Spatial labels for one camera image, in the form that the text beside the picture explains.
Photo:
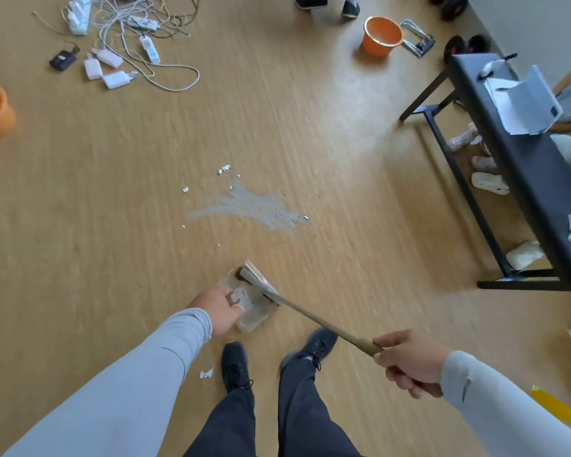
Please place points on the person's right hand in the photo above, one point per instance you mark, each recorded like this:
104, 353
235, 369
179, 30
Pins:
409, 356

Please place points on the person's left hand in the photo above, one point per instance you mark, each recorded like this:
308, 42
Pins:
216, 311

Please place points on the clear plastic dustpan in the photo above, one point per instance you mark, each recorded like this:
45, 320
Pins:
252, 321

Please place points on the person's left forearm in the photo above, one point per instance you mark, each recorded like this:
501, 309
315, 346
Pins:
123, 390

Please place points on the person's left leg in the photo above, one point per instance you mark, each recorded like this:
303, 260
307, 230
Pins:
223, 423

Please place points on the person's leg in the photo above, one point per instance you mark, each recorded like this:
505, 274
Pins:
223, 423
309, 414

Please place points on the person's right leg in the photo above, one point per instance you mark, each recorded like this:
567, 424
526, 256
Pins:
309, 414

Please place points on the black left shoe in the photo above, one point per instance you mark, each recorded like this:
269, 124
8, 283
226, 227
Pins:
235, 366

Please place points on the black shoe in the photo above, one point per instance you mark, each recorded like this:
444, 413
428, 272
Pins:
314, 349
235, 366

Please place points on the black right shoe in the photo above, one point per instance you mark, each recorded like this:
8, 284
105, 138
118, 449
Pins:
314, 349

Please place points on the white clog slipper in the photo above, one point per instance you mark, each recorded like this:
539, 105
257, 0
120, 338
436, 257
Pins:
490, 183
525, 255

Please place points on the yellow cone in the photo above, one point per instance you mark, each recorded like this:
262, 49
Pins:
556, 405

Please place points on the black padded bench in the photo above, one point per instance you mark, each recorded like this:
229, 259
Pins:
528, 161

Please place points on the white charger brick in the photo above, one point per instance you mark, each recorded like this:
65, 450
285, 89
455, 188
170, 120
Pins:
116, 79

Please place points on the narrow white power strip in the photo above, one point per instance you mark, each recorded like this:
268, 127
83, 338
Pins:
150, 49

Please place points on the pale folded paper sheet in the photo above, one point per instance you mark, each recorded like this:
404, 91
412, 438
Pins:
528, 109

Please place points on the black power adapter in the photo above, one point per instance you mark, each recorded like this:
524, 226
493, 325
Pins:
63, 60

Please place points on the small white grey power strip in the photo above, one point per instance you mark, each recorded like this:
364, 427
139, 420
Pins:
143, 23

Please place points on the white oval device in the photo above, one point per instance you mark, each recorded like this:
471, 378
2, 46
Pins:
491, 68

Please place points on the black pen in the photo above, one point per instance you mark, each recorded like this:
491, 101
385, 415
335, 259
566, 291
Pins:
509, 57

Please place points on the black dumbbell red mark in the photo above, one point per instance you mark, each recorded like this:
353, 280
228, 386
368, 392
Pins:
466, 45
454, 7

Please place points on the white power strip with plugs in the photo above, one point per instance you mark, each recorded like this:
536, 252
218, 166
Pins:
79, 18

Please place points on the silver metal tube frame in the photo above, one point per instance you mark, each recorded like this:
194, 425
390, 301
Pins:
426, 42

